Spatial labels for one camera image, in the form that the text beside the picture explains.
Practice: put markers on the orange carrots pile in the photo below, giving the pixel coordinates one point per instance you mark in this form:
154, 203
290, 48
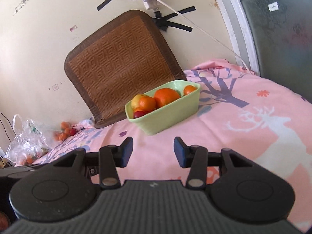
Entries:
66, 131

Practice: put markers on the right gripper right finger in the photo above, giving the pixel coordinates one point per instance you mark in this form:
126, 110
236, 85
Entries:
194, 157

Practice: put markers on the red cherry tomato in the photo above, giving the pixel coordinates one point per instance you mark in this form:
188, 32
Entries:
138, 114

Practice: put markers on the pink tree print bedsheet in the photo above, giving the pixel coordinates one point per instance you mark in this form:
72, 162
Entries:
261, 120

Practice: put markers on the small tangerine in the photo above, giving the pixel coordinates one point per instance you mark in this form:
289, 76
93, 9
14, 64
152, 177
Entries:
147, 103
189, 89

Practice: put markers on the clear plastic bag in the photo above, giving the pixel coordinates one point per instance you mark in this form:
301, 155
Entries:
32, 141

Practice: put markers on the large orange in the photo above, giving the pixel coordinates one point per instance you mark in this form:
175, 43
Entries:
165, 96

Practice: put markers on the white framed glass door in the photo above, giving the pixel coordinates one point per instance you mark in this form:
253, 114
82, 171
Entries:
273, 37

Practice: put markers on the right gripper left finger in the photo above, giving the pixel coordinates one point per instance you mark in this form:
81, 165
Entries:
111, 157

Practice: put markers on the yellow lemon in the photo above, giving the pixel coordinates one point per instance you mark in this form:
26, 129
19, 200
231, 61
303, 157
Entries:
135, 102

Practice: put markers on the brown woven seat cushion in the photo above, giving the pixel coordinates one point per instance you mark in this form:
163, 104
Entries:
125, 57

